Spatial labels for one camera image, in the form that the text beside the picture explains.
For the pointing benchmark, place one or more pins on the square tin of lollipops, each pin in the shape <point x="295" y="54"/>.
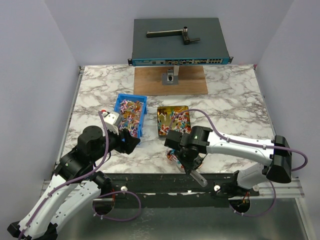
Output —
<point x="166" y="120"/>

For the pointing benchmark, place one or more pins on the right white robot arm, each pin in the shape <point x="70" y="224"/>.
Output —
<point x="273" y="159"/>

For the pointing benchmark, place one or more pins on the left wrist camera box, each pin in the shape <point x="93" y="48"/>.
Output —
<point x="112" y="121"/>

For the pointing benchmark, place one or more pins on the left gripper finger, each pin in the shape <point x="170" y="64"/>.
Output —
<point x="127" y="138"/>
<point x="130" y="144"/>

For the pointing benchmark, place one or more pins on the black front mounting rail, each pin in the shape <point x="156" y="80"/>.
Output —
<point x="147" y="190"/>

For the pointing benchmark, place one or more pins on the blue plastic candy bin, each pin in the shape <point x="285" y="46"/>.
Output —
<point x="132" y="109"/>

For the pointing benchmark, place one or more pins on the gold jar lid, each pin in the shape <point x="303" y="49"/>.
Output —
<point x="199" y="161"/>

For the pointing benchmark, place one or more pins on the clear glass jar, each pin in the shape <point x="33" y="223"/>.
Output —
<point x="171" y="156"/>

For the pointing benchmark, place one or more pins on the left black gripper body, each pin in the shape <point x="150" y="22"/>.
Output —
<point x="115" y="140"/>

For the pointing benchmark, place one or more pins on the grey metal stand base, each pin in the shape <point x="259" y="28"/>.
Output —
<point x="171" y="76"/>

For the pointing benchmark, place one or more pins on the grey network switch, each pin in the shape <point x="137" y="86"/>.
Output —
<point x="170" y="50"/>

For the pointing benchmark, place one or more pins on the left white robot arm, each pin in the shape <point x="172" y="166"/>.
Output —
<point x="67" y="175"/>

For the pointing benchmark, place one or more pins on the wooden board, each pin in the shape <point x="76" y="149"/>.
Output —
<point x="148" y="81"/>

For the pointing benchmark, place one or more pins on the clear plastic scoop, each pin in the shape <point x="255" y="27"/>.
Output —
<point x="194" y="174"/>

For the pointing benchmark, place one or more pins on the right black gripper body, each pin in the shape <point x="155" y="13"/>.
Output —
<point x="191" y="163"/>

